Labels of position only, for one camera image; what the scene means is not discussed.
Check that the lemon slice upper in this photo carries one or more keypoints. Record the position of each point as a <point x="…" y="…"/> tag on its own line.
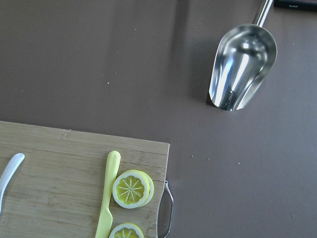
<point x="126" y="230"/>

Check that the white ceramic spoon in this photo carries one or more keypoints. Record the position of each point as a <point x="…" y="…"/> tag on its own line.
<point x="8" y="172"/>

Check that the steel scoop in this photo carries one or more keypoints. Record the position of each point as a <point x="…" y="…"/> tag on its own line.
<point x="244" y="57"/>

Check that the yellow plastic knife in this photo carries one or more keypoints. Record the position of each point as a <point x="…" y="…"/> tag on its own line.
<point x="105" y="217"/>

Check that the bamboo cutting board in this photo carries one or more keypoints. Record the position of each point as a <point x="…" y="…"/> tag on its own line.
<point x="57" y="190"/>

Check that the lemon slice lower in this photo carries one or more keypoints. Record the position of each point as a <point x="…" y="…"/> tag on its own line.
<point x="133" y="189"/>

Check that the black box frame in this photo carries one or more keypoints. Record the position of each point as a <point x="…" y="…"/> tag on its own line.
<point x="308" y="5"/>

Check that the lemon slice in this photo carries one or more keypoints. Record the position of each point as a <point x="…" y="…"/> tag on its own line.
<point x="126" y="230"/>
<point x="133" y="189"/>

